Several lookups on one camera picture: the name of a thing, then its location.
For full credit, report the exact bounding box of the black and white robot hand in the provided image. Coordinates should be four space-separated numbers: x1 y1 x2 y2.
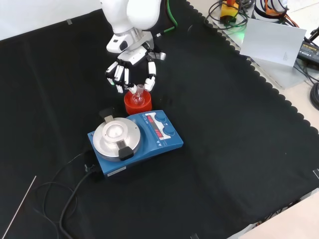
104 43 166 94

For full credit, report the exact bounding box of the clear round-bottom flask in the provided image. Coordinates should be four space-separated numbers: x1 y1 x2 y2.
131 84 146 105

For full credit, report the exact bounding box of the blue-base heater with steel block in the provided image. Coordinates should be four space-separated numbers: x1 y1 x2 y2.
87 107 184 180

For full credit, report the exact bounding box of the yellow stop button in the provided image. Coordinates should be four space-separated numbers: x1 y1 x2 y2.
219 0 241 23

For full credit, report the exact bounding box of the black bench cloth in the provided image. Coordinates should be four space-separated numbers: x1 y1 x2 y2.
0 0 319 239

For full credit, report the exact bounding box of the pale board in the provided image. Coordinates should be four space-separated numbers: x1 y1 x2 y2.
239 17 307 67

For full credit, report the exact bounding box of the black power adapter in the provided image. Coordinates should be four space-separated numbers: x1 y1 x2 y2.
296 41 319 66

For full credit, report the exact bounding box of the thin steel probe rod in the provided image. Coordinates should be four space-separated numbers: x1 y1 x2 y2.
1 175 37 239

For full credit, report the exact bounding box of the white wrist camera shell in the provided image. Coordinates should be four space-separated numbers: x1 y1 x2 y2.
106 33 133 53

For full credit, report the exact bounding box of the red flask support ring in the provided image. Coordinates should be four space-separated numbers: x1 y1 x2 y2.
124 90 153 116

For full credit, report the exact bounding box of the green cable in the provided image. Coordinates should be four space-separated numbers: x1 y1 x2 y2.
156 0 178 38

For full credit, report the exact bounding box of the black looped cable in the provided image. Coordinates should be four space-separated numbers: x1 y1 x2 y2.
203 0 250 29

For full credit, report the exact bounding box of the metal base plate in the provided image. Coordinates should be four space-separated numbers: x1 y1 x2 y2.
211 16 314 90

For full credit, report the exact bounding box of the thick black power cable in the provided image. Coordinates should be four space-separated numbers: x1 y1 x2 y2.
58 163 100 239

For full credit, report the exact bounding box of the thin black probe cable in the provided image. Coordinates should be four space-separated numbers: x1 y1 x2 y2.
32 152 87 239

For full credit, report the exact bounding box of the coiled black cable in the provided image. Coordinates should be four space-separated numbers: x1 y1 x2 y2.
309 82 319 112

